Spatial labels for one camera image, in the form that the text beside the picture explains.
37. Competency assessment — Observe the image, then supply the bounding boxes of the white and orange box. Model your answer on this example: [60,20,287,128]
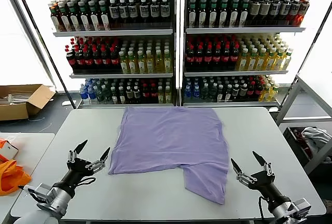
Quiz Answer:
[0,137,19,161]

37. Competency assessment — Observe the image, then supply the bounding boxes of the dark drink bottle white cap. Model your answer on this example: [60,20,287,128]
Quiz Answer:
[269,0,282,27]
[108,0,119,30]
[118,0,129,30]
[279,0,292,27]
[289,0,301,27]
[149,0,160,30]
[139,0,149,30]
[128,0,139,30]
[159,0,170,30]

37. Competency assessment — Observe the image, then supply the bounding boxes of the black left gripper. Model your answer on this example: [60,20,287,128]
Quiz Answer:
[60,139,111,192]

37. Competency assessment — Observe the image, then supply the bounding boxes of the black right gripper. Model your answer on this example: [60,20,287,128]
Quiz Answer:
[230,150,292,209]

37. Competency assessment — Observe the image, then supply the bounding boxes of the green label clear bottle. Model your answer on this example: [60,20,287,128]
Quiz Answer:
[201,82,210,102]
[209,82,217,102]
[95,85,104,104]

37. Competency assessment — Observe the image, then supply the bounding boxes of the red crumpled garment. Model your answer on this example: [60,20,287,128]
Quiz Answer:
[293,129,309,152]

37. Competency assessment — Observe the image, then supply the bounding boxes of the black plastic crate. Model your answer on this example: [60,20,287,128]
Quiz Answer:
[282,126,332,174]

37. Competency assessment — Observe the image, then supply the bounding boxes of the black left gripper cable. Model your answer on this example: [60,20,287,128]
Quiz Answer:
[75,176,96,188]

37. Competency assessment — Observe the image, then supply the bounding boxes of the dark window frame bar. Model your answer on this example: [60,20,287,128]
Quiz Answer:
[10,0,77,110]

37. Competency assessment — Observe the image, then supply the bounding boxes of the blue label water bottle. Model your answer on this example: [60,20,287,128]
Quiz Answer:
[183,83,192,102]
[191,83,200,102]
[87,85,96,104]
[79,85,88,104]

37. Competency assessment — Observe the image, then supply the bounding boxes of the white side table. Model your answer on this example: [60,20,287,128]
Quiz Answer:
[0,132,56,224]

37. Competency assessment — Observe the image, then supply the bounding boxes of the dark bottle beige label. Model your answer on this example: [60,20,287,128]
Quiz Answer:
[259,0,272,27]
[249,0,261,27]

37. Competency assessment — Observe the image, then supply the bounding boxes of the cola bottle red cap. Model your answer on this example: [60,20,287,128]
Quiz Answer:
[246,81,255,102]
[253,81,262,102]
[149,83,158,104]
[65,45,76,73]
[92,46,102,73]
[84,46,94,73]
[186,45,196,71]
[195,45,204,71]
[212,45,222,71]
[75,46,85,73]
[110,46,120,73]
[221,44,231,71]
[230,44,240,71]
[101,46,111,73]
[142,83,150,104]
[203,45,213,71]

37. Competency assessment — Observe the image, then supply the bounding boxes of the orange cloth bag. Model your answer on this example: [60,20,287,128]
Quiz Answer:
[0,159,32,197]

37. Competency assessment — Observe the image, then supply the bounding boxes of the purple t-shirt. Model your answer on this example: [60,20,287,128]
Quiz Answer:
[107,106,230,205]

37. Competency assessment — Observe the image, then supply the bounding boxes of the white vertical light strip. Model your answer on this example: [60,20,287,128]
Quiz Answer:
[175,0,183,107]

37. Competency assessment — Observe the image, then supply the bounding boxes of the white packing strips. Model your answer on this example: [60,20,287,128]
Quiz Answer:
[0,93,34,105]

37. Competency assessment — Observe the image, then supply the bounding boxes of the small dark bottle brown label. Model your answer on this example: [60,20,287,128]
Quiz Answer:
[232,83,240,102]
[133,85,142,104]
[239,83,248,102]
[126,85,134,104]

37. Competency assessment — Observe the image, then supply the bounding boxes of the small dark bottle white label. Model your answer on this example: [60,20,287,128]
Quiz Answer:
[224,84,233,102]
[110,86,119,104]
[118,86,127,104]
[216,84,225,102]

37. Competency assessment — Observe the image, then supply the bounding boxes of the grey metal drink shelf rack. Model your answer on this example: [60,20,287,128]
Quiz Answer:
[181,0,307,110]
[33,0,179,109]

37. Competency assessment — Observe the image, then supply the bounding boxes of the grey window frame bar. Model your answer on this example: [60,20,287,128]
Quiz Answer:
[0,0,57,90]

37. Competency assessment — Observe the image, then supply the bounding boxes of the yellow juice bottle green cap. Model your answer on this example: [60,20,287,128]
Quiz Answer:
[255,48,268,71]
[128,50,137,74]
[145,50,155,74]
[237,48,250,71]
[264,48,277,71]
[136,50,146,74]
[246,48,259,71]
[163,49,173,74]
[281,48,294,71]
[119,50,129,74]
[273,48,286,71]
[154,49,164,74]

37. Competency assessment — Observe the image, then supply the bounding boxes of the grey metal shelf board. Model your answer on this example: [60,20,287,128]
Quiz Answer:
[184,70,289,77]
[69,73,174,79]
[182,101,280,107]
[53,29,174,37]
[77,103,175,109]
[185,26,307,34]

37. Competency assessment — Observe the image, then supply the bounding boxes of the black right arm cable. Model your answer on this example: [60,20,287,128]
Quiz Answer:
[258,195,268,221]

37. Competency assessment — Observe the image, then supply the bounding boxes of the brown cardboard box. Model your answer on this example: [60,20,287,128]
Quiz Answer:
[0,83,57,122]

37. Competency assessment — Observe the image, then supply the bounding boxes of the white crumpled garment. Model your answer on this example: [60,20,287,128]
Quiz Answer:
[302,127,332,155]

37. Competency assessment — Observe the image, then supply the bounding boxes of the grey metal frame table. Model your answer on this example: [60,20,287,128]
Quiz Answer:
[274,73,332,175]

